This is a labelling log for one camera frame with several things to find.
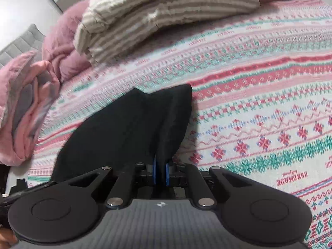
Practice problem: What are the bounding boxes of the grey padded headboard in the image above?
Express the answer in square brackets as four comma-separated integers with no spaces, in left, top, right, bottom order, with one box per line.
[0,23,46,68]

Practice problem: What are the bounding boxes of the patterned knit bed blanket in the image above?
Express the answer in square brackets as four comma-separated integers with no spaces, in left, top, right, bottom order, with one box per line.
[26,0,332,249]

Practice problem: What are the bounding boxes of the black pants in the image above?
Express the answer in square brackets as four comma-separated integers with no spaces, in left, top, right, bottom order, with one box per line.
[50,84,193,187]

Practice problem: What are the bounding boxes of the beige striped folded blanket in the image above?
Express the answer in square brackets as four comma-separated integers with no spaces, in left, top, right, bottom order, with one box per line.
[73,0,267,66]

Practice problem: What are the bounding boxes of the pink and grey folded quilt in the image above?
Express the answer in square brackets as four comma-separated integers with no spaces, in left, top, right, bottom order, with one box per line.
[0,51,62,167]

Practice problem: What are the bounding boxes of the mauve pink quilt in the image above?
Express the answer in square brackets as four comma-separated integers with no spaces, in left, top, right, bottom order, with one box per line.
[42,0,317,84]

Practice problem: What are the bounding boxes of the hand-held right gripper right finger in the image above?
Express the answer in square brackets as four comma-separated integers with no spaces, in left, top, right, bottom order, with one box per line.
[164,161,260,210]

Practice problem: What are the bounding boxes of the person's left hand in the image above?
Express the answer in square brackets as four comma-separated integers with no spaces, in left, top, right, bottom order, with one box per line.
[0,226,18,247]

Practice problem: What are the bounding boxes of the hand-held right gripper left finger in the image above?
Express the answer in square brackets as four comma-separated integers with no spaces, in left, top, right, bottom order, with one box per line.
[56,157,159,210]

